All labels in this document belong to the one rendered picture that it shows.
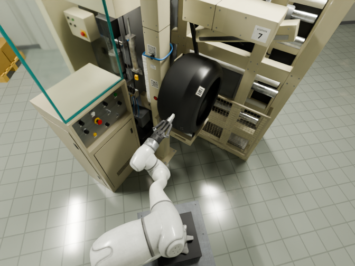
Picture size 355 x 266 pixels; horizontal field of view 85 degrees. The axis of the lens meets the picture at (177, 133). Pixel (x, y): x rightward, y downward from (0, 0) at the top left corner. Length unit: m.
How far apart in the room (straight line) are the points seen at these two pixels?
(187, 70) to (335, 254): 2.36
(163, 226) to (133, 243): 0.11
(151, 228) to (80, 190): 1.96
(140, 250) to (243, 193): 1.94
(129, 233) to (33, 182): 2.29
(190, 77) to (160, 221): 0.90
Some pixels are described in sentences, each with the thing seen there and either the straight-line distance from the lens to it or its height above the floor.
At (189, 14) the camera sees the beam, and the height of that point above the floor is 1.69.
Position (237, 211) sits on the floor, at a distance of 2.45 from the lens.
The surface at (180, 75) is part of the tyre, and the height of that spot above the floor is 1.46.
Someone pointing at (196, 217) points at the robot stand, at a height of 0.65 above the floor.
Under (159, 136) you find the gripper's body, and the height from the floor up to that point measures 1.25.
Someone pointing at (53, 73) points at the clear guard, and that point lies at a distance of 1.26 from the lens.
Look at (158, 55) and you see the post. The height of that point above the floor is 1.50.
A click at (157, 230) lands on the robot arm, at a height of 1.55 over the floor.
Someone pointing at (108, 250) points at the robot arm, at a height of 1.54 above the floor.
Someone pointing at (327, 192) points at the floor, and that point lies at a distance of 3.05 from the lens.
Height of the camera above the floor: 2.26
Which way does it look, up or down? 54 degrees down
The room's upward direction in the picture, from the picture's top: 3 degrees clockwise
